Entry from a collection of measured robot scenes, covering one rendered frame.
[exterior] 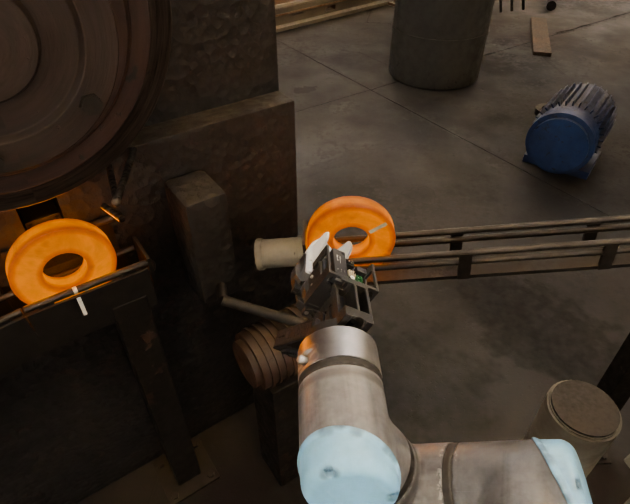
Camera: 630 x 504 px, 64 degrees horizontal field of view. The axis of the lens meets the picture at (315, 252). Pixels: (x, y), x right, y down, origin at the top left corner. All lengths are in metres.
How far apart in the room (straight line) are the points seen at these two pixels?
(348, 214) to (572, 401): 0.50
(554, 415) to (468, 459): 0.45
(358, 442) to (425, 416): 1.06
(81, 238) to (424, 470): 0.59
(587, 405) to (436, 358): 0.72
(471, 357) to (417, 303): 0.27
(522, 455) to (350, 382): 0.17
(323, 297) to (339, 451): 0.21
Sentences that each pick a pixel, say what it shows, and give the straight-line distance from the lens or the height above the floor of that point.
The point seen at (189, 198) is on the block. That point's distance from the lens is 0.87.
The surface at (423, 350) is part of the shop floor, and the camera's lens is 1.67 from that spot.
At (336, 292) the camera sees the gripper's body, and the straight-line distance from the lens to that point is 0.59.
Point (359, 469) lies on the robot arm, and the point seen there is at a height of 0.86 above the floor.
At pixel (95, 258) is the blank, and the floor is 0.74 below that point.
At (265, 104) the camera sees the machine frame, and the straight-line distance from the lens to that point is 0.99.
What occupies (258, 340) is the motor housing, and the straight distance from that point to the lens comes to 0.97.
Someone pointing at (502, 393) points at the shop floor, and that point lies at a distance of 1.63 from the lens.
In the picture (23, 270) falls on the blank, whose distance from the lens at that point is 0.87.
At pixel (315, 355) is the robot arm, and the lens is 0.54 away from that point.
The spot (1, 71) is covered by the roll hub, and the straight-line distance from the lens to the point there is 0.62.
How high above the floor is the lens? 1.28
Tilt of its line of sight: 41 degrees down
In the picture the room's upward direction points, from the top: straight up
